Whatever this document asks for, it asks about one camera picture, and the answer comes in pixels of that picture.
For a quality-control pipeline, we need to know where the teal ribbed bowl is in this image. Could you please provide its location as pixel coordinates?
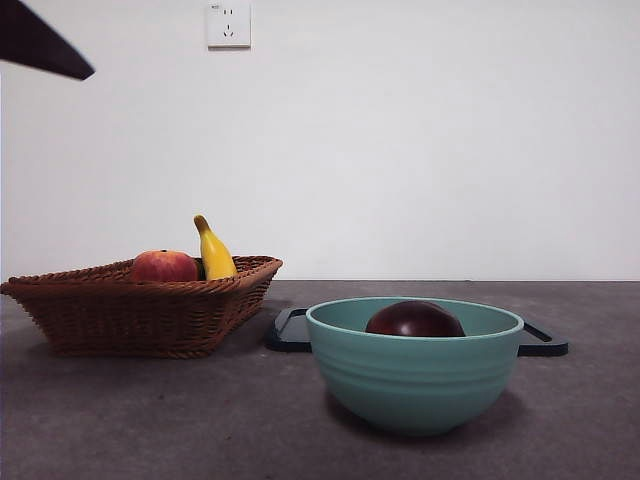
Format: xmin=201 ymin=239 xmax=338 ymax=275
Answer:
xmin=305 ymin=296 xmax=525 ymax=437

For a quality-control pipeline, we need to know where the yellow banana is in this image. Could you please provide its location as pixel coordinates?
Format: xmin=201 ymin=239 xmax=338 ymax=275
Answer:
xmin=193 ymin=214 xmax=239 ymax=281

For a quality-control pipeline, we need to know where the black rectangular tray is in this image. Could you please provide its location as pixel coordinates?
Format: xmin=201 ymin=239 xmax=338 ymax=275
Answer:
xmin=263 ymin=307 xmax=570 ymax=357

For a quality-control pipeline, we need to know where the brown wicker basket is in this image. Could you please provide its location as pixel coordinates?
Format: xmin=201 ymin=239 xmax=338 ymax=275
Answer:
xmin=0 ymin=255 xmax=284 ymax=359

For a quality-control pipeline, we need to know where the dark purple plum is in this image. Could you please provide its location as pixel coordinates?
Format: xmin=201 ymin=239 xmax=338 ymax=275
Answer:
xmin=364 ymin=299 xmax=467 ymax=338

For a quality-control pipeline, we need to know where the white wall power socket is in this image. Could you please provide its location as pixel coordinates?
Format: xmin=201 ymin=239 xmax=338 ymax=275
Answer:
xmin=207 ymin=2 xmax=252 ymax=50

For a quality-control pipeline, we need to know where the red orange peach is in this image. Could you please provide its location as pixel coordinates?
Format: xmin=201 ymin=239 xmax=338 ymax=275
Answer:
xmin=130 ymin=249 xmax=199 ymax=283

